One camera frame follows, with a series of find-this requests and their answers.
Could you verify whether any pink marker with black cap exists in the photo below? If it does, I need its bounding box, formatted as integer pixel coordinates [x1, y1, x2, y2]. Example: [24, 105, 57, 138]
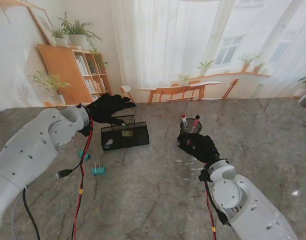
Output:
[192, 114, 201, 133]

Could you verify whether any teal binder clip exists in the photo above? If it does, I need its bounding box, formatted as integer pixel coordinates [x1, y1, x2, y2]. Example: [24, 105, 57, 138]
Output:
[77, 149, 91, 161]
[92, 160, 106, 176]

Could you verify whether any gold binder clip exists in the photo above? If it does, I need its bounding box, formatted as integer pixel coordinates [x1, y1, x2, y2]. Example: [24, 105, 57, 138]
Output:
[121, 119, 134, 138]

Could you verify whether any printed room scene backdrop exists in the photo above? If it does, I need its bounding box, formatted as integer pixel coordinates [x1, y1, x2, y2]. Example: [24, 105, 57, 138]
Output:
[0, 0, 306, 110]

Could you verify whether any red and black power cable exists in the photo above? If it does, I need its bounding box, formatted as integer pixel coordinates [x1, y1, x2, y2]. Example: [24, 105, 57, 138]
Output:
[71, 118, 95, 240]
[204, 181, 217, 240]

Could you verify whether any black mesh pen cup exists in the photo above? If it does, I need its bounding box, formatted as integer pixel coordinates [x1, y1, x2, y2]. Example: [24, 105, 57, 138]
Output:
[180, 118, 203, 137]

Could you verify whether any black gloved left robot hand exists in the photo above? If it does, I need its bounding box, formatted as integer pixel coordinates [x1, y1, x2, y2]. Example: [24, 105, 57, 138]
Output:
[85, 93, 138, 127]

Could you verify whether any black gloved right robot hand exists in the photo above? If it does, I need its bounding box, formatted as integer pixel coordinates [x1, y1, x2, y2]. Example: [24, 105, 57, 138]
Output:
[176, 134, 221, 163]

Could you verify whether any black braided cable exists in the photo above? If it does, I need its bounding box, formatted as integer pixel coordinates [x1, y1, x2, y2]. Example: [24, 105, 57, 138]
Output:
[21, 187, 41, 240]

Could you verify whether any black mesh desk organizer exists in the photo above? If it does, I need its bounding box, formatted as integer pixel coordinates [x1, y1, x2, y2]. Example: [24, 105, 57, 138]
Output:
[100, 114, 150, 152]

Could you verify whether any black usb cable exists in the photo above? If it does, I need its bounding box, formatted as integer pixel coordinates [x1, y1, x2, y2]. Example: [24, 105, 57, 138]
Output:
[56, 124, 93, 179]
[207, 189, 230, 226]

